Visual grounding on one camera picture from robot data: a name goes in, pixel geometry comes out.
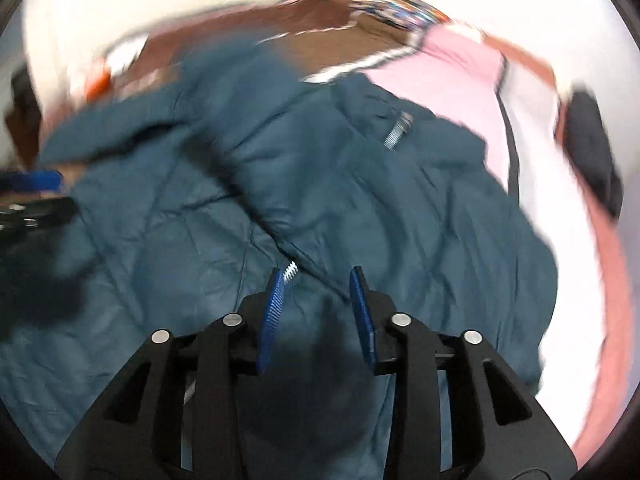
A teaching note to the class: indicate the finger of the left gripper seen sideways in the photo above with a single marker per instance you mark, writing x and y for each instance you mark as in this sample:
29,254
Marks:
31,181

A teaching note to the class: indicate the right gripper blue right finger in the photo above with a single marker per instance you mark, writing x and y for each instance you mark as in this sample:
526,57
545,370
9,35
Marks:
365,327

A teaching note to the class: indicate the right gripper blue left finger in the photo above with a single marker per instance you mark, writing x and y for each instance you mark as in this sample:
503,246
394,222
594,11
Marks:
271,302

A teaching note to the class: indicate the teal puffer jacket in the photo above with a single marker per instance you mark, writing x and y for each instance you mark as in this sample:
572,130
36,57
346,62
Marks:
193,193

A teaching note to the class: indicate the striped fleece bed blanket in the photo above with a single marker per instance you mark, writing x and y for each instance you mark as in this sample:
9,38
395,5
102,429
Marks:
501,98

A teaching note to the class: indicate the dark navy folded jacket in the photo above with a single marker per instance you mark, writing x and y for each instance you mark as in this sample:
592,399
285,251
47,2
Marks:
587,145

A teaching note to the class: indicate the colourful cartoon pillow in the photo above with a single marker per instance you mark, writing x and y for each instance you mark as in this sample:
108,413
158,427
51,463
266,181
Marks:
404,14

